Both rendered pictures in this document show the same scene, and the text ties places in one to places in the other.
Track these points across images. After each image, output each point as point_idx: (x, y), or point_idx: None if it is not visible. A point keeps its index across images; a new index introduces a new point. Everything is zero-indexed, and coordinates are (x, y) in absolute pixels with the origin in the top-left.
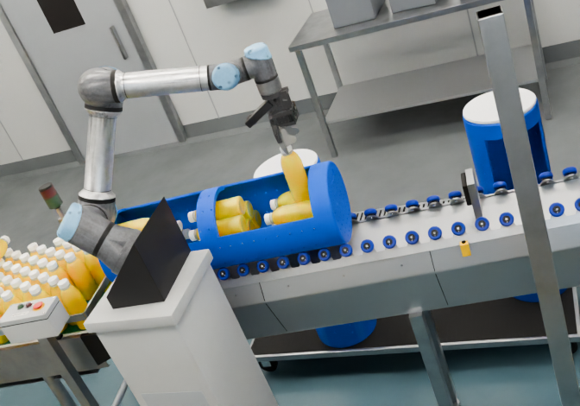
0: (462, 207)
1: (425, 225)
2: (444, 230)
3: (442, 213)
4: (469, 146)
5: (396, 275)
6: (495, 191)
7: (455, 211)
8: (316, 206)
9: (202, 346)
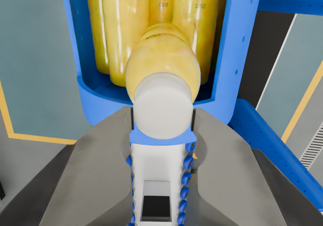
0: (176, 173)
1: (160, 146)
2: (145, 159)
3: (173, 159)
4: (295, 180)
5: None
6: (180, 200)
7: (173, 168)
8: (80, 94)
9: None
